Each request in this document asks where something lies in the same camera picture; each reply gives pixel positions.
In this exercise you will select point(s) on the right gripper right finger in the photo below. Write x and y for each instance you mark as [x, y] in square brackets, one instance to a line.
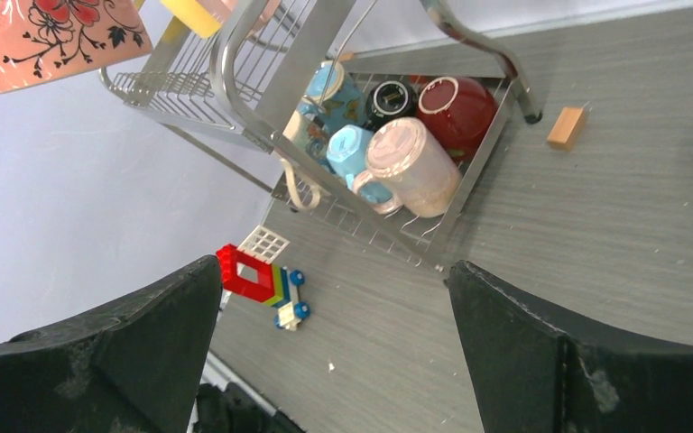
[538, 367]

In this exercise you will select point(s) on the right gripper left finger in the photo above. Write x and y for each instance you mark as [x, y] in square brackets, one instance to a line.
[132, 364]

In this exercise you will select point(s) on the salmon floral mug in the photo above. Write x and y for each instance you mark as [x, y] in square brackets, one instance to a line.
[47, 40]

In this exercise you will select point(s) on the colourful brick toy car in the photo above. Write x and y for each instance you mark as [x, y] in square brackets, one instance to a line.
[266, 283]

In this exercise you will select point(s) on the white grid brick piece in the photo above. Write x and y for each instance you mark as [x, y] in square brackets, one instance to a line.
[264, 244]

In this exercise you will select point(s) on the pale pink marbled mug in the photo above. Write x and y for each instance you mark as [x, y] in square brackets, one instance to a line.
[405, 158]

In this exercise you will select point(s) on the small wooden block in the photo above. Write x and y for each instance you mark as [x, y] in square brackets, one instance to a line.
[567, 128]

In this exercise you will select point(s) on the light blue mug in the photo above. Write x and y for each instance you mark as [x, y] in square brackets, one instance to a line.
[346, 155]

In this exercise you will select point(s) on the beige patterned mug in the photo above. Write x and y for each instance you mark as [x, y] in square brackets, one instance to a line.
[307, 135]

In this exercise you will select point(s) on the black cup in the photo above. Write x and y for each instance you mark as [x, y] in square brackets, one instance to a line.
[389, 100]

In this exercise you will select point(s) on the yellow cup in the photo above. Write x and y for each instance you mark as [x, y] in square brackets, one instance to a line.
[203, 17]

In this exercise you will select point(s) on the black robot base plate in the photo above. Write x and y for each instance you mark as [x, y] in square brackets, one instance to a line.
[235, 411]

